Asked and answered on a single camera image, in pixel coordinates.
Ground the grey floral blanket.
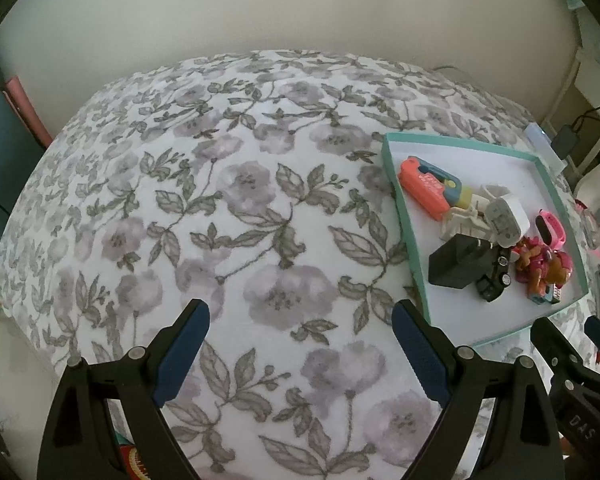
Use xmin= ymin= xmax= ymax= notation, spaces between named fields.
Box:
xmin=0 ymin=50 xmax=600 ymax=480

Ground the light blue rectangular block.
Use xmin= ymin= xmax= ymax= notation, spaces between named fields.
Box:
xmin=532 ymin=287 xmax=563 ymax=306

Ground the pink smartwatch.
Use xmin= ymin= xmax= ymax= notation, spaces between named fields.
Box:
xmin=535 ymin=209 xmax=569 ymax=252

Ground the reddish brown post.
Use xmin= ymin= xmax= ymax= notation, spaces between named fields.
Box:
xmin=2 ymin=76 xmax=53 ymax=148

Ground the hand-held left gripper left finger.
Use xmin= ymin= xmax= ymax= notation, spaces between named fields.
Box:
xmin=36 ymin=298 xmax=211 ymax=480

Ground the orange toy gun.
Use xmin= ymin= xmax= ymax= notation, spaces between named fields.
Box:
xmin=398 ymin=156 xmax=473 ymax=222

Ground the teal cardboard tray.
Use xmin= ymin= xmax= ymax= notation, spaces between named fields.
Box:
xmin=381 ymin=132 xmax=591 ymax=347

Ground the white shelf frame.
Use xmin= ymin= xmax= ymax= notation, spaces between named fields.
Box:
xmin=540 ymin=10 xmax=600 ymax=181

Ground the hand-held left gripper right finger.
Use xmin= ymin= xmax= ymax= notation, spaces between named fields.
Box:
xmin=391 ymin=299 xmax=566 ymax=480

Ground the white charger plug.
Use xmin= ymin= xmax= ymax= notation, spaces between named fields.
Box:
xmin=486 ymin=195 xmax=531 ymax=247

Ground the dark cabinet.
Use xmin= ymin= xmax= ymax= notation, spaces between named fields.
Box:
xmin=0 ymin=45 xmax=36 ymax=241

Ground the black toy car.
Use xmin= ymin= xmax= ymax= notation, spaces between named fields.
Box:
xmin=475 ymin=245 xmax=513 ymax=303

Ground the pink toy puppy figure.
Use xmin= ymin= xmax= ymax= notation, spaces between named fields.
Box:
xmin=512 ymin=235 xmax=576 ymax=301

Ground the black power adapter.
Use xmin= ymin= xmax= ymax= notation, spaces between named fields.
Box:
xmin=552 ymin=126 xmax=581 ymax=156
xmin=428 ymin=233 xmax=498 ymax=290

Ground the red printed box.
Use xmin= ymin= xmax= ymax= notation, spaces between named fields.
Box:
xmin=112 ymin=442 xmax=151 ymax=480

